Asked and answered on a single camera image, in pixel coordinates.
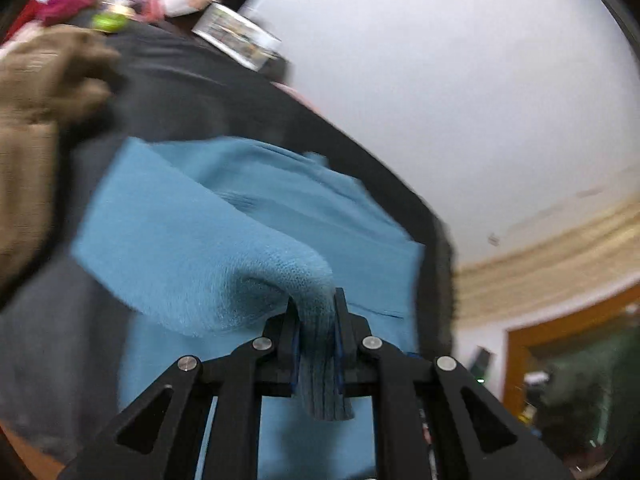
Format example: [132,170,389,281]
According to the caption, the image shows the wooden door frame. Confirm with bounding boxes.
[502,281,639,416]

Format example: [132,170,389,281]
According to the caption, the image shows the teal knit sweater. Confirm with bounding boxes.
[69,135,426,480]

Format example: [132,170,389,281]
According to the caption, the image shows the green small object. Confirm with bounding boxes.
[91,11,129,35]

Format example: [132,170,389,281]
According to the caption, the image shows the white picture frame box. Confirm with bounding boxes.
[192,3,281,72]

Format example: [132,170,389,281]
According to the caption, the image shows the cream curtain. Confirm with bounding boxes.
[454,197,639,328]

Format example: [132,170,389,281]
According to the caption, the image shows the brown garment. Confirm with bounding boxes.
[1,25,119,287]

